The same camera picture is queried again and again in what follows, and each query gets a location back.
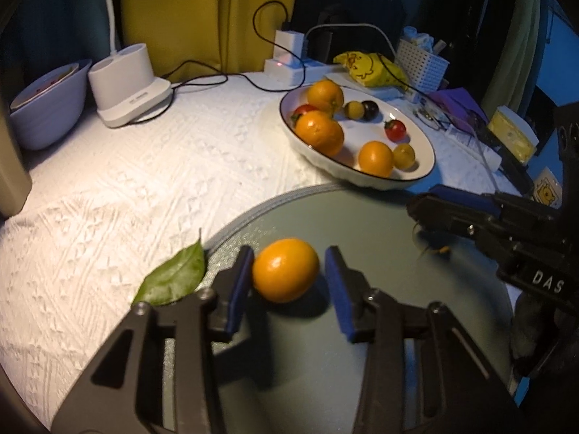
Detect green leaf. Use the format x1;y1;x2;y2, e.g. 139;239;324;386
131;228;206;307

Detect round grey mat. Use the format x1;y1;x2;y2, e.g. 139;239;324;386
160;184;519;434

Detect brown thermos mug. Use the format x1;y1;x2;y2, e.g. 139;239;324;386
0;90;33;220

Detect white power strip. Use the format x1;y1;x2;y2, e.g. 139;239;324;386
264;56;345;89

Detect white oval bowl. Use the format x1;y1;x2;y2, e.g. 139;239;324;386
279;82;437;189

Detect white cable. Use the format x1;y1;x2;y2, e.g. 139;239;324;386
305;22;399;61

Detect small mandarin orange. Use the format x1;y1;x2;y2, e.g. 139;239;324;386
358;140;394;178
307;80;345;116

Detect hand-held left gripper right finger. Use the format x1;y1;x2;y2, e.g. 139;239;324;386
325;246;528;434

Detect white adapter with cable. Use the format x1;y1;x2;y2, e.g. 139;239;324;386
445;122;504;191

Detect black charger plug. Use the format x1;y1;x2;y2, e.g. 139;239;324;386
309;27;338;61

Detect large mandarin orange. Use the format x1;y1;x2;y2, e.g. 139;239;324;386
293;110;345;158

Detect medium mandarin orange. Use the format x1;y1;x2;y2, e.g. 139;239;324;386
252;238;320;304

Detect white woven basket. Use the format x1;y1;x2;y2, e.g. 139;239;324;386
394;38;451;92

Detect lavender bowl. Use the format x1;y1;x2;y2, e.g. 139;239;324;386
9;59;92;151

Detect purple cloth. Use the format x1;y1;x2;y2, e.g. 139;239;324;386
427;87;489;123

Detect yellow white box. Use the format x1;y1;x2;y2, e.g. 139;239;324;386
487;106;540;166

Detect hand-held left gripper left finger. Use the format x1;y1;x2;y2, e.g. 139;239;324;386
51;245;255;434

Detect yellow fabric backrest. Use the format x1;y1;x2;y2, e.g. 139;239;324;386
120;0;303;77

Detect black elongated device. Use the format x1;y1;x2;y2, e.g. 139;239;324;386
470;118;535;196

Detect white textured tablecloth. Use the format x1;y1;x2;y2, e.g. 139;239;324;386
0;70;534;430

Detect yellow snack bag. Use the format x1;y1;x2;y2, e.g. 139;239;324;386
333;51;410;89

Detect light green cloth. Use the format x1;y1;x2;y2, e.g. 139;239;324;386
479;0;542;114

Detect black cable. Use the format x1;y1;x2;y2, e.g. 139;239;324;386
156;1;292;95

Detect black chair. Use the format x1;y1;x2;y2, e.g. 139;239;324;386
289;0;408;61

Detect white crumpled packets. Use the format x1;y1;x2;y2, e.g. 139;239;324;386
402;26;446;55

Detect yellow cartoon card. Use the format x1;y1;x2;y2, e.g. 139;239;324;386
530;166;564;209

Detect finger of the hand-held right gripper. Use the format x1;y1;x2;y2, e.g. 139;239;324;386
406;192;519;260
430;184;562;224

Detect white charger plug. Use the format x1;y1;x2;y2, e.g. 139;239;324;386
275;30;305;60

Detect teal curtain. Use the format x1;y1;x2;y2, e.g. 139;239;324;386
0;0;119;95

